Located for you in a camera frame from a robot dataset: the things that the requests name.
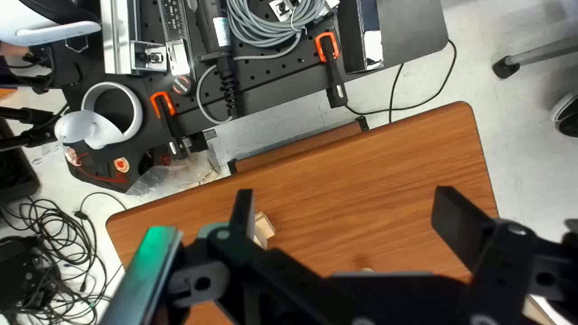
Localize orange handled black clamp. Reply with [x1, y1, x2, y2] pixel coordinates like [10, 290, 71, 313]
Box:
[149, 88, 210, 158]
[313, 30, 351, 111]

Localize white VR controller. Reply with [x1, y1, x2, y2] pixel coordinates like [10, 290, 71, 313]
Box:
[53, 79, 147, 153]

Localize grey coiled cable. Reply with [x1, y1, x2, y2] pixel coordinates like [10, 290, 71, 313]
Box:
[225, 0, 331, 50]

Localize thin black floor cable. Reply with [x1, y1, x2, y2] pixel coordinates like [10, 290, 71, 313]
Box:
[344, 37, 459, 126]

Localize light grey chair armrest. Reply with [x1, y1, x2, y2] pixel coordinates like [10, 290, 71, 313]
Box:
[0, 17, 105, 48]

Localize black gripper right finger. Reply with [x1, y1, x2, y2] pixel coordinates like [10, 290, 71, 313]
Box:
[431, 183, 539, 325]

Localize black equipment case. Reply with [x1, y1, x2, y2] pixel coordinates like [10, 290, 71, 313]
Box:
[62, 138, 156, 194]

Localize tall wooden block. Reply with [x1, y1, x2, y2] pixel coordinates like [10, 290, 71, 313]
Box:
[252, 209, 279, 250]

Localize black tripod stand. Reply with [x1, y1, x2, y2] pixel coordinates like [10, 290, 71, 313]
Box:
[0, 46, 66, 153]

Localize small wooden cylindrical block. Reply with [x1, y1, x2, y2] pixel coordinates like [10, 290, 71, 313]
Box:
[353, 256, 376, 274]

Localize black perforated cart top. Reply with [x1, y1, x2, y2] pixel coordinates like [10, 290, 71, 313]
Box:
[60, 0, 452, 194]

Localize grey chair leg with caster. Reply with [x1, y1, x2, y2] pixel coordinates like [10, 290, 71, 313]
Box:
[492, 32, 578, 138]

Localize black box device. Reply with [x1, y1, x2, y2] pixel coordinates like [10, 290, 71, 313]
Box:
[0, 118, 44, 207]

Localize silver aluminium rail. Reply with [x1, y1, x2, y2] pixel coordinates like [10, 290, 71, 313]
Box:
[100, 0, 192, 77]

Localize metallic gripper side bar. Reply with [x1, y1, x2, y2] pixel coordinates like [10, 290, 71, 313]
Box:
[98, 223, 185, 325]

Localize tangled black cables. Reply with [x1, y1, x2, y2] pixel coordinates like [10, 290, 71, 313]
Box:
[0, 189, 131, 325]

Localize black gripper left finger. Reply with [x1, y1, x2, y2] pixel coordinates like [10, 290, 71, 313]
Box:
[205, 187, 333, 325]

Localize black ribbed cable connector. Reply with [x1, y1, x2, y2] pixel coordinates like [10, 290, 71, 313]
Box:
[199, 0, 245, 117]

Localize thin grey cable loop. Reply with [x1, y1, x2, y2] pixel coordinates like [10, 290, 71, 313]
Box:
[196, 32, 304, 126]

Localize black round device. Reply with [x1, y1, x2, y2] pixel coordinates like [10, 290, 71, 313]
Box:
[0, 234, 64, 315]

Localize glossy dark panel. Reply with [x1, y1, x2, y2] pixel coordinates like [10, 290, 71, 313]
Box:
[337, 0, 452, 75]

